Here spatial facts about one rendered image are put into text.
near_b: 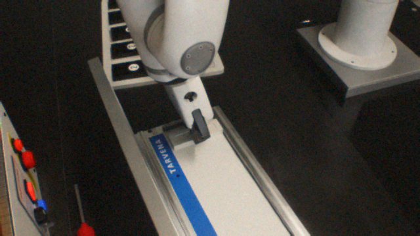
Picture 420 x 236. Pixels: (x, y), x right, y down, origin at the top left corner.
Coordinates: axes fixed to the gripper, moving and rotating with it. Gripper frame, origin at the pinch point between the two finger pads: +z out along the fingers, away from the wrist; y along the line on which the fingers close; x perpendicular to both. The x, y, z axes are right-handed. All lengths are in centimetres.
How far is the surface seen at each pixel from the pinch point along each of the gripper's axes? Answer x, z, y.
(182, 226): 9.9, 0.6, -16.2
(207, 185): 3.3, 2.2, -10.8
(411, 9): -77, 21, 20
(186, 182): 6.1, 1.6, -8.8
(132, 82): 6.6, 2.6, 21.3
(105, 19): 5.7, 2.8, 49.6
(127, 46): 3.8, 2.0, 33.2
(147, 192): 10.6, -18.9, -20.7
